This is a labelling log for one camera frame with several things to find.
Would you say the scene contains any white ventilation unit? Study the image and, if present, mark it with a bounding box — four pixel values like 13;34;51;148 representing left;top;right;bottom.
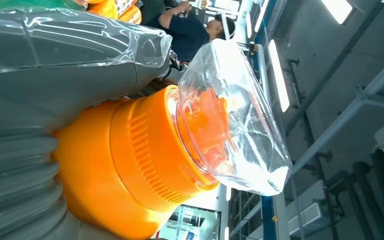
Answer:
286;180;332;237

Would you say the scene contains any green table mat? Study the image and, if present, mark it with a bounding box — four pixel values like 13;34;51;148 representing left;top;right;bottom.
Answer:
0;0;87;12

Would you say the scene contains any person on office chair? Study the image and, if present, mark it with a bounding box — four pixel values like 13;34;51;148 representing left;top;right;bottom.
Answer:
142;0;237;64

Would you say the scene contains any white ceiling light panel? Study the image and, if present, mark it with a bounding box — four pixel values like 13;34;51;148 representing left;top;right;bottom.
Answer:
321;0;354;25
267;39;291;114

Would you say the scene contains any grey ceiling beam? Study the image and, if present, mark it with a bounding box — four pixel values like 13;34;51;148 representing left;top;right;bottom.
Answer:
290;47;384;175

